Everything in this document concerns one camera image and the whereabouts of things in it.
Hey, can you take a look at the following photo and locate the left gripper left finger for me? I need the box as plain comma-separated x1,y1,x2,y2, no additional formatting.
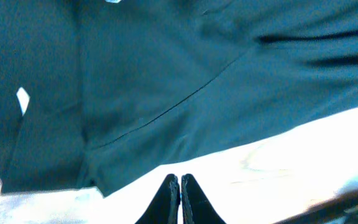
135,174,181,224

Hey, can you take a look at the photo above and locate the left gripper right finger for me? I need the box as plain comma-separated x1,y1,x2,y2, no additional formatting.
181,174,226,224

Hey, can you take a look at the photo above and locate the black polo shirt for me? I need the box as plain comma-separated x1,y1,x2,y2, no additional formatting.
0,0,358,196

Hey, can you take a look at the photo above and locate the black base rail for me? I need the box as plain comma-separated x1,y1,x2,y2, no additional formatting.
275,189,358,224

